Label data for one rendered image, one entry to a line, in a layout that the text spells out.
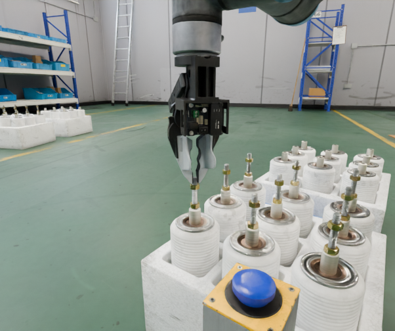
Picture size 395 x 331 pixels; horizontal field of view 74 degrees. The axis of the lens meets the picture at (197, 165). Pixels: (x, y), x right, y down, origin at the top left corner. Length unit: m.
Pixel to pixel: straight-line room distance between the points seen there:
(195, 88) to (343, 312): 0.36
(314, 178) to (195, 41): 0.64
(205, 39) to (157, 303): 0.48
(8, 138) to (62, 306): 2.05
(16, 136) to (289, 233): 2.36
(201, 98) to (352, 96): 6.54
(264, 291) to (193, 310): 0.27
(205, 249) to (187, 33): 0.36
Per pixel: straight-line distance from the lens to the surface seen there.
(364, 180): 0.90
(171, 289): 0.53
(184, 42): 0.41
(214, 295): 0.28
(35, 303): 0.82
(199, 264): 0.52
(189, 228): 0.50
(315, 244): 0.53
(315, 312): 0.43
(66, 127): 3.00
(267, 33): 6.88
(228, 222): 0.58
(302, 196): 0.68
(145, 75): 7.77
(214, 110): 0.40
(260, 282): 0.27
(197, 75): 0.39
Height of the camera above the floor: 0.50
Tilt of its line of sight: 17 degrees down
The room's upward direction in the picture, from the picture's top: straight up
